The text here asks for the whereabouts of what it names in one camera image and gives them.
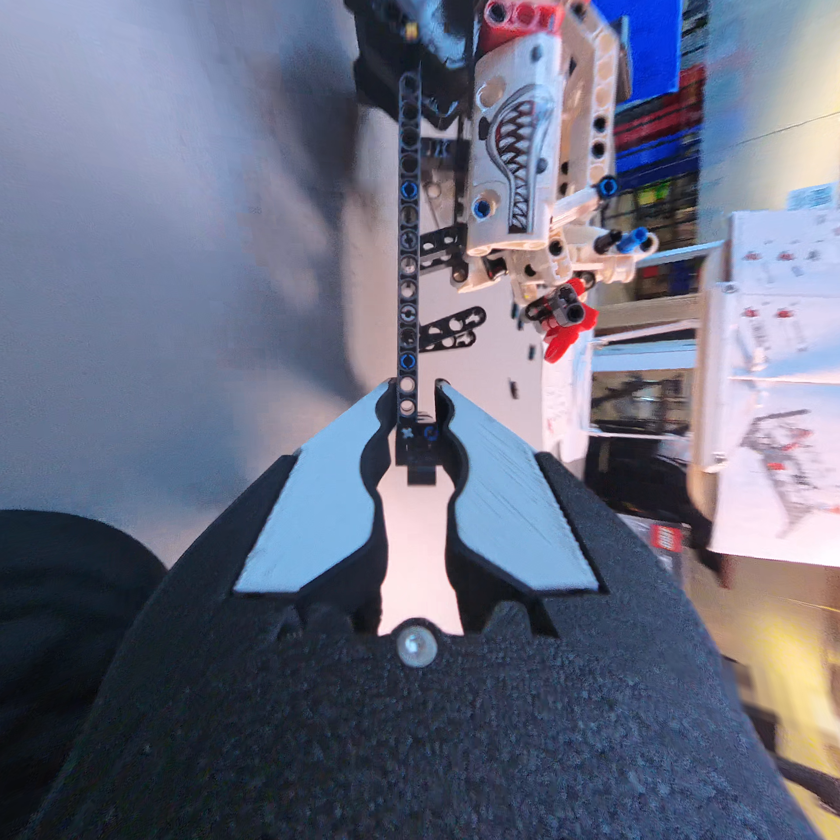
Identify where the white black toy truck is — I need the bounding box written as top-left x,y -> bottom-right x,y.
351,0 -> 660,487

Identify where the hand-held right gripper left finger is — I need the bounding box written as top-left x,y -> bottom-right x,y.
234,379 -> 398,624

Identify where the blue plastic bin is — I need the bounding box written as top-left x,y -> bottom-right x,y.
591,0 -> 683,99

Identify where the toy instruction booklet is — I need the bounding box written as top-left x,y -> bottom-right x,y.
689,209 -> 840,568

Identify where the printed toy truck box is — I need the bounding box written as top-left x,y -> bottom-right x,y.
623,512 -> 723,592

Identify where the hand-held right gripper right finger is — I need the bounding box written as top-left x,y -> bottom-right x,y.
433,379 -> 601,634

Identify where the black chair armrest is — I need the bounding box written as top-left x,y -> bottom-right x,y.
0,508 -> 168,840

